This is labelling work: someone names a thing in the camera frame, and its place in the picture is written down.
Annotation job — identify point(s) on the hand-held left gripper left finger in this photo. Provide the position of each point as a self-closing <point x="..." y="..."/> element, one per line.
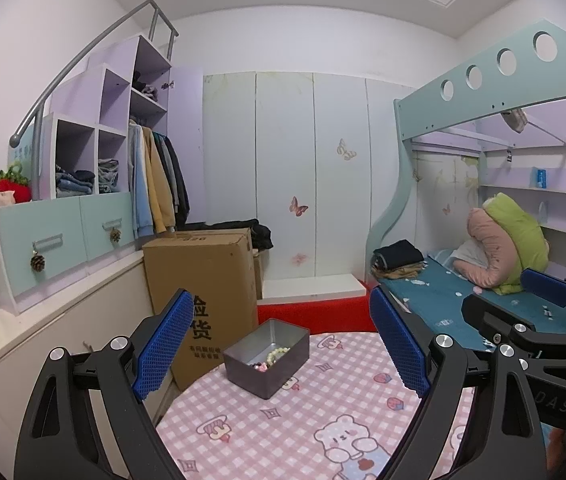
<point x="165" y="340"/>

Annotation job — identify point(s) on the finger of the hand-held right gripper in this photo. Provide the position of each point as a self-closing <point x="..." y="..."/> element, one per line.
<point x="548" y="285"/>
<point x="513" y="312"/>

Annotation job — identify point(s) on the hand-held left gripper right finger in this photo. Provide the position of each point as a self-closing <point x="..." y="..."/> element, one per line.
<point x="398" y="345"/>

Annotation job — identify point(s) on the grey metal tin box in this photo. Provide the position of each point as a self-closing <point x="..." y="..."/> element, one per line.
<point x="288" y="365"/>

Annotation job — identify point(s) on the blue printed mattress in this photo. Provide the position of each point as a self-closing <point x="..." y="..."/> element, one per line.
<point x="438" y="300"/>

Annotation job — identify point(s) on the green blanket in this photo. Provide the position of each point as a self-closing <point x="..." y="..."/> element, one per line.
<point x="518" y="230"/>

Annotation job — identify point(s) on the pink pillow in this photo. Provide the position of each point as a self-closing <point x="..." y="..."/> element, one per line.
<point x="488" y="250"/>

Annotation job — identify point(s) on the white pillow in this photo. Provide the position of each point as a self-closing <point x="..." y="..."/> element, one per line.
<point x="468" y="255"/>

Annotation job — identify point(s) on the large cardboard box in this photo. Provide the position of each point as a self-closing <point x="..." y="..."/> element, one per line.
<point x="203" y="270"/>

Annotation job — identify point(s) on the red and white bench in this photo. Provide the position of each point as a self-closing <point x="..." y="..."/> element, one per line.
<point x="323" y="310"/>

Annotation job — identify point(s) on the dark folded clothes pile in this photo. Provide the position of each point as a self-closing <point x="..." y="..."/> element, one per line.
<point x="398" y="255"/>

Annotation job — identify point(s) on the small pink trinket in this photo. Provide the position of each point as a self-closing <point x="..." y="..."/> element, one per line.
<point x="262" y="368"/>

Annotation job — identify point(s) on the small blue box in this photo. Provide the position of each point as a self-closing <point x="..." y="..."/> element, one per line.
<point x="541" y="178"/>

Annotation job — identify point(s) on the pine cone ornament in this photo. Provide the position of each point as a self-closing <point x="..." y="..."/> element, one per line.
<point x="38" y="262"/>
<point x="115" y="234"/>

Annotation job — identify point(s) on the cream low cabinet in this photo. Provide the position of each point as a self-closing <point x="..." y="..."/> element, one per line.
<point x="38" y="320"/>

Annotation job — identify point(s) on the pale pink butterfly sticker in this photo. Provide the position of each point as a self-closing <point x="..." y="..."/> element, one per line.
<point x="299" y="259"/>

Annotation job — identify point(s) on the black clothes heap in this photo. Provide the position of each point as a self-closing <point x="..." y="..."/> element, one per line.
<point x="260" y="235"/>

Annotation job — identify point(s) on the pink checked tablecloth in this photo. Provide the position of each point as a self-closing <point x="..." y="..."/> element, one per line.
<point x="288" y="435"/>

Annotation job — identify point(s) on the teal drawer unit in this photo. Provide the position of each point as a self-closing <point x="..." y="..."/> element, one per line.
<point x="63" y="240"/>

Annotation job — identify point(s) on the yellow hanging jacket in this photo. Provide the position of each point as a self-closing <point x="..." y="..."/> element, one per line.
<point x="158" y="185"/>

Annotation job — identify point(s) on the dark hanging clothes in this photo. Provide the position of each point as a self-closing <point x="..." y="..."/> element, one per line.
<point x="178" y="180"/>

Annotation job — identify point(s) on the grey bed lamp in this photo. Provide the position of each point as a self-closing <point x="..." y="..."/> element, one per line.
<point x="515" y="119"/>

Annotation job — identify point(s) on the folded grey jeans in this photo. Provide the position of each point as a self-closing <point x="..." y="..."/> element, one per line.
<point x="108" y="175"/>

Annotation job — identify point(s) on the folded blue jeans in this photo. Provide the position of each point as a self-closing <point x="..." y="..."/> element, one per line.
<point x="73" y="185"/>

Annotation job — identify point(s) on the yellow butterfly sticker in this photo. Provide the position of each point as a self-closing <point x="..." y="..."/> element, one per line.
<point x="345" y="150"/>

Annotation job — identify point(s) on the red strawberry plush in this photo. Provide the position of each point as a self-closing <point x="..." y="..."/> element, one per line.
<point x="10" y="190"/>

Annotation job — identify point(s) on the white wardrobe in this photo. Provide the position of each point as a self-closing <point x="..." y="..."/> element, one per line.
<point x="283" y="150"/>

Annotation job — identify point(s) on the grey folded clothes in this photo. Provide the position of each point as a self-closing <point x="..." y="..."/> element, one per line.
<point x="145" y="91"/>

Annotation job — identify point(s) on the purple shelf unit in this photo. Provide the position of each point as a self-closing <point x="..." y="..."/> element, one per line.
<point x="113" y="55"/>

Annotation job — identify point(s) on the grey metal handrail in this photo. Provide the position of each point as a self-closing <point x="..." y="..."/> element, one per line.
<point x="88" y="52"/>

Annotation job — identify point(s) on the teal bunk bed frame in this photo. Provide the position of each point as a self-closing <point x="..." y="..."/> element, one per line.
<point x="423" y="110"/>

